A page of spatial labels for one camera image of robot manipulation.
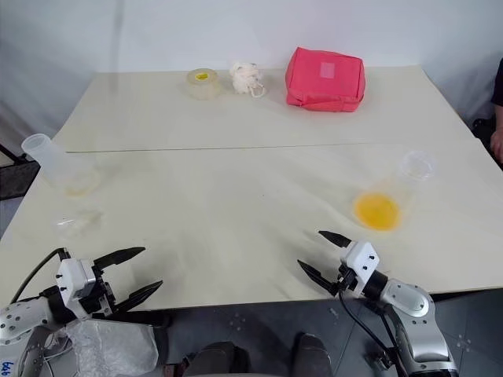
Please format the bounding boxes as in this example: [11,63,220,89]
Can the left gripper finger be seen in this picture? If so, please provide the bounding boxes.
[113,280,164,314]
[93,247,147,276]

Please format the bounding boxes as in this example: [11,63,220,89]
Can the translucent tape roll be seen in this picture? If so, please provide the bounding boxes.
[185,67,222,101]

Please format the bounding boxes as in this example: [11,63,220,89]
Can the black metal stand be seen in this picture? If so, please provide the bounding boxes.
[0,141,42,199]

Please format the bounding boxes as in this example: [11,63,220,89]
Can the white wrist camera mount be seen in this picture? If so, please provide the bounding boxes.
[56,258,97,312]
[339,240,381,294]

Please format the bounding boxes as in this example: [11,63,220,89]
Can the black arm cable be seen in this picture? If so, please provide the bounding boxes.
[337,290,398,370]
[15,247,68,306]

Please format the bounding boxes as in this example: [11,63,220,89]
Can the bystander bare hand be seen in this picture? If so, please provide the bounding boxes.
[490,130,503,165]

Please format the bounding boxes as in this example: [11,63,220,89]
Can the flask with orange liquid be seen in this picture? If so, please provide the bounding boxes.
[352,149,438,233]

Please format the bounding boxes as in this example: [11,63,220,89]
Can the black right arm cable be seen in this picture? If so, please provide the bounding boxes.
[337,290,398,370]

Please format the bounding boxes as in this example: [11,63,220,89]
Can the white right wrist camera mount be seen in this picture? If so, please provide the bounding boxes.
[339,240,381,294]

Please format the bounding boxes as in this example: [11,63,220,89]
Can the pink fabric pouch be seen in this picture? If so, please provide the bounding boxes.
[285,46,367,113]

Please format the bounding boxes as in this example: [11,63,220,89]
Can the crumpled clear plastic piece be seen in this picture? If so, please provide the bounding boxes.
[53,209,106,238]

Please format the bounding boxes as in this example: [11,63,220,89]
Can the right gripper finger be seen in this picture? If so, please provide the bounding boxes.
[318,230,351,249]
[296,258,340,296]

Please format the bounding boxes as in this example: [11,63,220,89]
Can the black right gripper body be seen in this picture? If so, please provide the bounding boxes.
[335,263,357,295]

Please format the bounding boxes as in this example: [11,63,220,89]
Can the dark rounded shape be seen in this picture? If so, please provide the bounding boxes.
[293,332,332,377]
[183,341,252,377]

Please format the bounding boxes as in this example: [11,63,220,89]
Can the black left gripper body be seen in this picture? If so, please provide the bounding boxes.
[76,265,119,320]

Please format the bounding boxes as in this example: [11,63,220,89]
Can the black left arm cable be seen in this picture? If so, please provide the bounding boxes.
[15,247,68,306]

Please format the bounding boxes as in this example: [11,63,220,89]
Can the bystander dark sleeve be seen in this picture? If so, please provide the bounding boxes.
[490,57,503,108]

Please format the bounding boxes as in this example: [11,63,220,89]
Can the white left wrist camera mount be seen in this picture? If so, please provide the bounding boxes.
[56,258,97,312]

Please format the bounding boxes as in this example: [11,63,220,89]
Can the clear plastic bag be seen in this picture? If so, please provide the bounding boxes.
[67,319,160,375]

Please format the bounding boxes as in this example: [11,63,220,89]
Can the white crumpled mesh ball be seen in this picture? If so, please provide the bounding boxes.
[229,60,268,98]

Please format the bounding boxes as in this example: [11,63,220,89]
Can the clear flask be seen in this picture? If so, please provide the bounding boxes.
[20,133,102,197]

